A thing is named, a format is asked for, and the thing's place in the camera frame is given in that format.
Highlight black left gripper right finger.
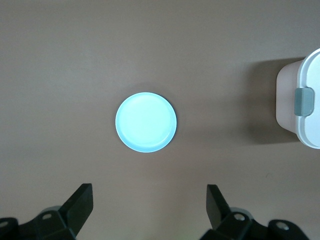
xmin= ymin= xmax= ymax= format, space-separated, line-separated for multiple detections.
xmin=201 ymin=184 xmax=311 ymax=240

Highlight white lidded box grey latches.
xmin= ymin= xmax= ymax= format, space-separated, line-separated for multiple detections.
xmin=275 ymin=47 xmax=320 ymax=150

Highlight light blue round plate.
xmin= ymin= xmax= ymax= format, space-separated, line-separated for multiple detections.
xmin=115 ymin=91 xmax=178 ymax=154

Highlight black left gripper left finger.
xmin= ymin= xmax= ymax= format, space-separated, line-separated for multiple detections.
xmin=0 ymin=183 xmax=95 ymax=240

